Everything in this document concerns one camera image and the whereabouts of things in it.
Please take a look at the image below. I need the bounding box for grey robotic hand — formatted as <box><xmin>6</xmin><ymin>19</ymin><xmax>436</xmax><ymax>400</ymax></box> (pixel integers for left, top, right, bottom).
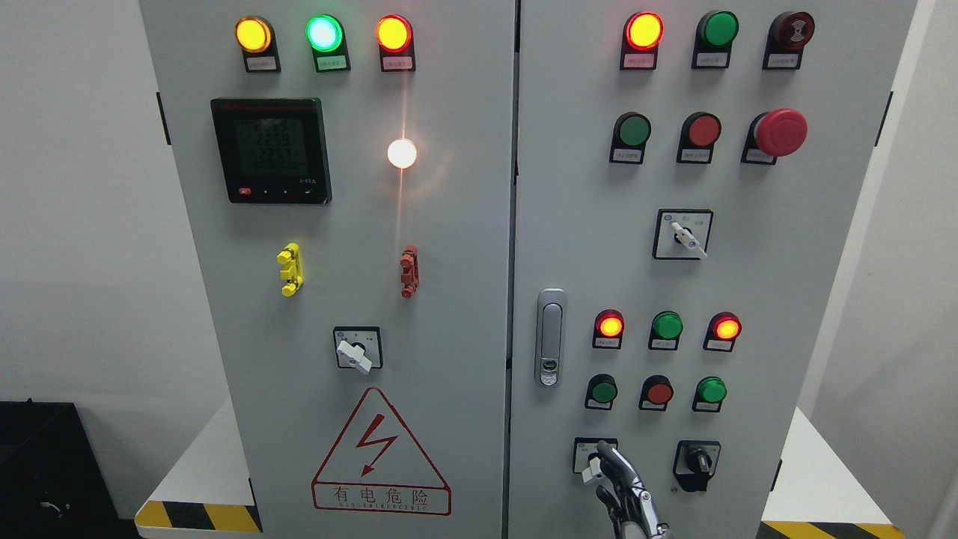
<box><xmin>596</xmin><ymin>440</ymin><xmax>674</xmax><ymax>538</ymax></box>

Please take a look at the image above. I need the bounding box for silver door handle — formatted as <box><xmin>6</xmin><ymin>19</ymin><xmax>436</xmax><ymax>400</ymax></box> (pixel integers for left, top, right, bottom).
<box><xmin>534</xmin><ymin>289</ymin><xmax>567</xmax><ymax>388</ymax></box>

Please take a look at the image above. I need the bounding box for grey right cabinet door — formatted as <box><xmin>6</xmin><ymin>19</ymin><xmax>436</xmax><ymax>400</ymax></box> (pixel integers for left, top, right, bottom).
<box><xmin>507</xmin><ymin>1</ymin><xmax>916</xmax><ymax>538</ymax></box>

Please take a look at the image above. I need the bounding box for grey cabinet door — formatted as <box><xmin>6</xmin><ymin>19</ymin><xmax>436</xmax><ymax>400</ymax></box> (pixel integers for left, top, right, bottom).
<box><xmin>507</xmin><ymin>1</ymin><xmax>916</xmax><ymax>538</ymax></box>
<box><xmin>140</xmin><ymin>1</ymin><xmax>516</xmax><ymax>538</ymax></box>

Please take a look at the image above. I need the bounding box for grey left cabinet door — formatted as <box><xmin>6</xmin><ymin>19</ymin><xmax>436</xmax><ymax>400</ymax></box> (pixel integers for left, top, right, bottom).
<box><xmin>140</xmin><ymin>1</ymin><xmax>516</xmax><ymax>538</ymax></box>

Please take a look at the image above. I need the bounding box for red-rimmed indicator light left door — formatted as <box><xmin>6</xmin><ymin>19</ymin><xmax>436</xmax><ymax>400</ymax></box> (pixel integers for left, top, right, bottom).
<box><xmin>374</xmin><ymin>13</ymin><xmax>416</xmax><ymax>72</ymax></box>

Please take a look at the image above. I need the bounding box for red push button lower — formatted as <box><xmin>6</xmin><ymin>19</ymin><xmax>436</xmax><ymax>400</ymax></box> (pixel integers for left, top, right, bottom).
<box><xmin>638</xmin><ymin>374</ymin><xmax>674</xmax><ymax>412</ymax></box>

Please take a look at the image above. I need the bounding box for red push button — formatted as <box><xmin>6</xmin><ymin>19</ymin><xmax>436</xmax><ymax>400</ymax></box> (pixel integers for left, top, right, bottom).
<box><xmin>675</xmin><ymin>112</ymin><xmax>721</xmax><ymax>165</ymax></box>
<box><xmin>638</xmin><ymin>374</ymin><xmax>674</xmax><ymax>412</ymax></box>

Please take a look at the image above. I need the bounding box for green push button lower right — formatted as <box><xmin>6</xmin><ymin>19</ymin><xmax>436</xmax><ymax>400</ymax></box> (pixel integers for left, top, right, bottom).
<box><xmin>692</xmin><ymin>376</ymin><xmax>728</xmax><ymax>413</ymax></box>

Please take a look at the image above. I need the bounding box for red lit indicator middle left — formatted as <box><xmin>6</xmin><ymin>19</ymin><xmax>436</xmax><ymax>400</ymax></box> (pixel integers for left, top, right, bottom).
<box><xmin>592</xmin><ymin>309</ymin><xmax>625</xmax><ymax>350</ymax></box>

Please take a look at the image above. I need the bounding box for red lit indicator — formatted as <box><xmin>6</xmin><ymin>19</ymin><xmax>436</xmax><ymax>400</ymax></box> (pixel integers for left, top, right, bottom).
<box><xmin>620</xmin><ymin>11</ymin><xmax>664</xmax><ymax>71</ymax></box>
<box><xmin>704</xmin><ymin>311</ymin><xmax>742</xmax><ymax>353</ymax></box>
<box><xmin>592</xmin><ymin>309</ymin><xmax>625</xmax><ymax>350</ymax></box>

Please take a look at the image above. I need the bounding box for green indicator middle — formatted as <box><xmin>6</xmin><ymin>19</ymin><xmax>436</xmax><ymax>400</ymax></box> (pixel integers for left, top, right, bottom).
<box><xmin>649</xmin><ymin>311</ymin><xmax>684</xmax><ymax>351</ymax></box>

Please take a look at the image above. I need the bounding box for red lit indicator middle right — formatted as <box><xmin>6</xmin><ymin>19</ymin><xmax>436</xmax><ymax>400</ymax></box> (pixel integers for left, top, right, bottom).
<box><xmin>704</xmin><ymin>311</ymin><xmax>742</xmax><ymax>353</ymax></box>

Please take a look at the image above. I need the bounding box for red electric hazard warning sign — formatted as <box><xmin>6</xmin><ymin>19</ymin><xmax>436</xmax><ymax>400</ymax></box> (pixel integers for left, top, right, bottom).
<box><xmin>311</xmin><ymin>388</ymin><xmax>452</xmax><ymax>516</ymax></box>

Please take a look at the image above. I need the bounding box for red terminal connector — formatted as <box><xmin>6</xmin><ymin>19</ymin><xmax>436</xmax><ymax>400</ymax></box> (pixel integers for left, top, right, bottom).
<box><xmin>398</xmin><ymin>243</ymin><xmax>420</xmax><ymax>298</ymax></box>

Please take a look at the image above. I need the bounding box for green push button upper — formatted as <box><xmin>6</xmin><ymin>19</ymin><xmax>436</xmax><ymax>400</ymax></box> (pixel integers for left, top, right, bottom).
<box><xmin>609</xmin><ymin>112</ymin><xmax>651</xmax><ymax>165</ymax></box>

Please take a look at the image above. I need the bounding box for red push button upper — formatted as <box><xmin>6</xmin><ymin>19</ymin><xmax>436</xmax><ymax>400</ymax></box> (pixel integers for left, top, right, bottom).
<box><xmin>675</xmin><ymin>112</ymin><xmax>721</xmax><ymax>165</ymax></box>

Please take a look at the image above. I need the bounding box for red emergency stop button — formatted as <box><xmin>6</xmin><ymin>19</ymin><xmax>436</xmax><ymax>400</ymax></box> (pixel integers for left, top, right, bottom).
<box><xmin>740</xmin><ymin>107</ymin><xmax>808</xmax><ymax>166</ymax></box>

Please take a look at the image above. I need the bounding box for white lit indicator lamp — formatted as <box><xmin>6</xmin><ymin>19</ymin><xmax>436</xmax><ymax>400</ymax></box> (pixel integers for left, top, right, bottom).
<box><xmin>386</xmin><ymin>138</ymin><xmax>418</xmax><ymax>170</ymax></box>

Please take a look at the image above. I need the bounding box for white platform with hazard stripes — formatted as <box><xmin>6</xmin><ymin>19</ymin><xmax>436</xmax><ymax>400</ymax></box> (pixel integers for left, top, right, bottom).
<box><xmin>134</xmin><ymin>400</ymin><xmax>264</xmax><ymax>538</ymax></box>

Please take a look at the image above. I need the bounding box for yellow terminal connector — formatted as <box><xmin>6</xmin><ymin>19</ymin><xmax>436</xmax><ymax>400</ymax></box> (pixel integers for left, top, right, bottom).
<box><xmin>276</xmin><ymin>242</ymin><xmax>304</xmax><ymax>297</ymax></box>

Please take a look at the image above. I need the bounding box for red lit indicator top right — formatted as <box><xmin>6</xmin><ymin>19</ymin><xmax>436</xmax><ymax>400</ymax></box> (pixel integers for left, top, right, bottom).
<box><xmin>620</xmin><ymin>11</ymin><xmax>664</xmax><ymax>71</ymax></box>

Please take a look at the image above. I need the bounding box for green indicator top right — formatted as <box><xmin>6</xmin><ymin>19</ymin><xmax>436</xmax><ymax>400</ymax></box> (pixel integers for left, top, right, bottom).
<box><xmin>692</xmin><ymin>10</ymin><xmax>739</xmax><ymax>70</ymax></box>

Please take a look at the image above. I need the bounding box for dark red buzzer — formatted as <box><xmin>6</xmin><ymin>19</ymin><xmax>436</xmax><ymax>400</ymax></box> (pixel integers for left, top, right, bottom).
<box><xmin>763</xmin><ymin>11</ymin><xmax>815</xmax><ymax>70</ymax></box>

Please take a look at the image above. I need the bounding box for black digital power meter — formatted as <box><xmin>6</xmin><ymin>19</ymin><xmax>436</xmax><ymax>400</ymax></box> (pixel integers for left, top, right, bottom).
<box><xmin>211</xmin><ymin>97</ymin><xmax>332</xmax><ymax>205</ymax></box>

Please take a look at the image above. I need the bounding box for green lit indicator light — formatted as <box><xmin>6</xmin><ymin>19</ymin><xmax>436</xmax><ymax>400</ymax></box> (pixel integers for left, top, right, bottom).
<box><xmin>305</xmin><ymin>13</ymin><xmax>350</xmax><ymax>73</ymax></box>

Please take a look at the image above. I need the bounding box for black box lower left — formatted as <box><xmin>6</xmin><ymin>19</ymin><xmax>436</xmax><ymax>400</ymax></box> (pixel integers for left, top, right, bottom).
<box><xmin>1</xmin><ymin>399</ymin><xmax>118</xmax><ymax>538</ymax></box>

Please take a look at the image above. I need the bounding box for yellow indicator light top left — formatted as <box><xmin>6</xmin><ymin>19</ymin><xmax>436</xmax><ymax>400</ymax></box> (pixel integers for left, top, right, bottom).
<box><xmin>235</xmin><ymin>15</ymin><xmax>281</xmax><ymax>73</ymax></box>

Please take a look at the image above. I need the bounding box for white selector switch bottom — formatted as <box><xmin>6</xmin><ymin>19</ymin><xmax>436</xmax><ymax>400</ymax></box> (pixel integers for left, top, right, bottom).
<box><xmin>573</xmin><ymin>437</ymin><xmax>618</xmax><ymax>484</ymax></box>

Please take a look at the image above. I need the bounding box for black selector switch bottom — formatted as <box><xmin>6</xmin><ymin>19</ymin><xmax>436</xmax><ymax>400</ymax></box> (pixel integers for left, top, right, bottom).
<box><xmin>673</xmin><ymin>440</ymin><xmax>721</xmax><ymax>493</ymax></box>

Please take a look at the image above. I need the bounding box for white selector switch right door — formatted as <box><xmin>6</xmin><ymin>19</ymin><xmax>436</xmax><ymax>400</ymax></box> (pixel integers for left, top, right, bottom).
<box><xmin>653</xmin><ymin>209</ymin><xmax>714</xmax><ymax>261</ymax></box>

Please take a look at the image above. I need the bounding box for white selector switch door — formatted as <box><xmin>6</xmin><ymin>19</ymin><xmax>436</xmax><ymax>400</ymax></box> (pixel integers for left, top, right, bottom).
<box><xmin>653</xmin><ymin>209</ymin><xmax>714</xmax><ymax>261</ymax></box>
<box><xmin>332</xmin><ymin>326</ymin><xmax>383</xmax><ymax>374</ymax></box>

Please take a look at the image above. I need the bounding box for white selector switch left door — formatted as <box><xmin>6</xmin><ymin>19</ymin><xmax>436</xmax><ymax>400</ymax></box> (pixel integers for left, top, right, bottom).
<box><xmin>332</xmin><ymin>326</ymin><xmax>383</xmax><ymax>374</ymax></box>

